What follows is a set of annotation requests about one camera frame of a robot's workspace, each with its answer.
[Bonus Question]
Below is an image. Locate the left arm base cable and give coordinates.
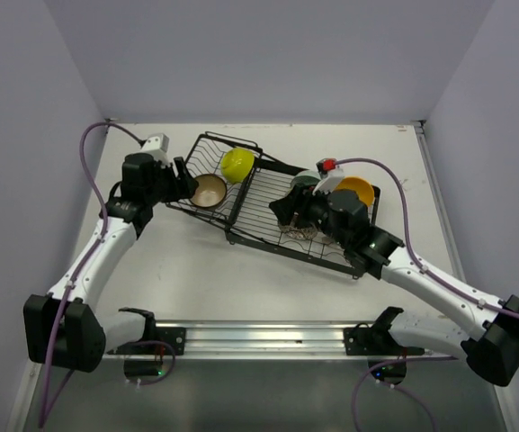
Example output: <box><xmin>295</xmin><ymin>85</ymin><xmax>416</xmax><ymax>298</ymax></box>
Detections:
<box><xmin>123</xmin><ymin>339</ymin><xmax>177</xmax><ymax>386</ymax></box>

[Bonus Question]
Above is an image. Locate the dark green rim bowl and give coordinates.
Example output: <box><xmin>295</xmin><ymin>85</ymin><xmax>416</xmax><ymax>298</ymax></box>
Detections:
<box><xmin>290</xmin><ymin>170</ymin><xmax>321</xmax><ymax>189</ymax></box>

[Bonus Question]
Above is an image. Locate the lime green bowl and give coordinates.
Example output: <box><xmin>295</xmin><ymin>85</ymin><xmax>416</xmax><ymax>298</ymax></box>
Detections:
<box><xmin>220</xmin><ymin>148</ymin><xmax>255</xmax><ymax>185</ymax></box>

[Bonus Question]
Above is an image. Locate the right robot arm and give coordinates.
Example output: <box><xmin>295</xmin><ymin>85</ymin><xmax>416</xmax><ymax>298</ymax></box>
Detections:
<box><xmin>269</xmin><ymin>186</ymin><xmax>519</xmax><ymax>387</ymax></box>

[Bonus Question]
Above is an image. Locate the black wire dish rack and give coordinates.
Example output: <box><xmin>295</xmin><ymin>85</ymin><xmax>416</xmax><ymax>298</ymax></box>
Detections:
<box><xmin>169</xmin><ymin>131</ymin><xmax>362</xmax><ymax>279</ymax></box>

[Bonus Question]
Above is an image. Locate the orange yellow bowl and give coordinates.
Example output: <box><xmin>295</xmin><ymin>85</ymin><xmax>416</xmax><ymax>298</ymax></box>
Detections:
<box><xmin>335</xmin><ymin>176</ymin><xmax>375</xmax><ymax>207</ymax></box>

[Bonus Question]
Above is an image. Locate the white blue leaf bowl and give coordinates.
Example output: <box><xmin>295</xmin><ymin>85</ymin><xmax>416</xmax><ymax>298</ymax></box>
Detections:
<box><xmin>321</xmin><ymin>236</ymin><xmax>339</xmax><ymax>246</ymax></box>

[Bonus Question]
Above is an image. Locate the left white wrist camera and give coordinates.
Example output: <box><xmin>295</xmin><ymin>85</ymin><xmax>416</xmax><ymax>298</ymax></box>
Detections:
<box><xmin>140</xmin><ymin>133</ymin><xmax>169</xmax><ymax>166</ymax></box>

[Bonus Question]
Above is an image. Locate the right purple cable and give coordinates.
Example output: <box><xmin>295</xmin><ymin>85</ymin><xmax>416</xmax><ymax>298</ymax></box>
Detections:
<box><xmin>337</xmin><ymin>157</ymin><xmax>519</xmax><ymax>329</ymax></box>

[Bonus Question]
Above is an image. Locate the dark brown ribbed bowl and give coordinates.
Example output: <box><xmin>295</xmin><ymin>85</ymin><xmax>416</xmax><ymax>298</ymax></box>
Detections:
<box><xmin>190</xmin><ymin>174</ymin><xmax>228</xmax><ymax>210</ymax></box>

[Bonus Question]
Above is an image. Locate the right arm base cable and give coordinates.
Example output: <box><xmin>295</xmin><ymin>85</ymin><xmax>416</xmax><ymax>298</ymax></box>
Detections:
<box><xmin>351</xmin><ymin>355</ymin><xmax>440</xmax><ymax>432</ymax></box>

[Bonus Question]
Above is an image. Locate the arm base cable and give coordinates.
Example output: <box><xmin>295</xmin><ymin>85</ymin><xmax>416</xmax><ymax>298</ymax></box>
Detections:
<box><xmin>123</xmin><ymin>339</ymin><xmax>177</xmax><ymax>386</ymax></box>
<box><xmin>351</xmin><ymin>355</ymin><xmax>440</xmax><ymax>432</ymax></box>

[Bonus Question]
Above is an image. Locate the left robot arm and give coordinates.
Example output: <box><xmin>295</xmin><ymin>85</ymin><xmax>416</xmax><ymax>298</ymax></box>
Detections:
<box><xmin>23</xmin><ymin>152</ymin><xmax>198</xmax><ymax>373</ymax></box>

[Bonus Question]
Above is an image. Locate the aluminium mounting rail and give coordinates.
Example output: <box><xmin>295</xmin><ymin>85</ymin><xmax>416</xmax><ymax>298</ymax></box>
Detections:
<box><xmin>29</xmin><ymin>319</ymin><xmax>498</xmax><ymax>361</ymax></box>

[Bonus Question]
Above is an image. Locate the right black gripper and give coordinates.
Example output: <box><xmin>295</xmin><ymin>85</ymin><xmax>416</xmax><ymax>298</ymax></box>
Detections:
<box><xmin>269</xmin><ymin>180</ymin><xmax>350</xmax><ymax>248</ymax></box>

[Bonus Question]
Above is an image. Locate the red patterned bowl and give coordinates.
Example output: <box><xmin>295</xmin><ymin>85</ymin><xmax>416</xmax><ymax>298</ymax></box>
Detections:
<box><xmin>278</xmin><ymin>215</ymin><xmax>318</xmax><ymax>240</ymax></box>

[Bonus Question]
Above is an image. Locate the purple cable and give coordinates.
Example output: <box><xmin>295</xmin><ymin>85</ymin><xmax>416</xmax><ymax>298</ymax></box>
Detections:
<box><xmin>337</xmin><ymin>157</ymin><xmax>519</xmax><ymax>329</ymax></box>
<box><xmin>37</xmin><ymin>121</ymin><xmax>148</xmax><ymax>428</ymax></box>

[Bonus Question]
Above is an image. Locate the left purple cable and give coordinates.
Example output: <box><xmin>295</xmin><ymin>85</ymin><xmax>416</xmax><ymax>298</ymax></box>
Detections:
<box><xmin>37</xmin><ymin>121</ymin><xmax>148</xmax><ymax>428</ymax></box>

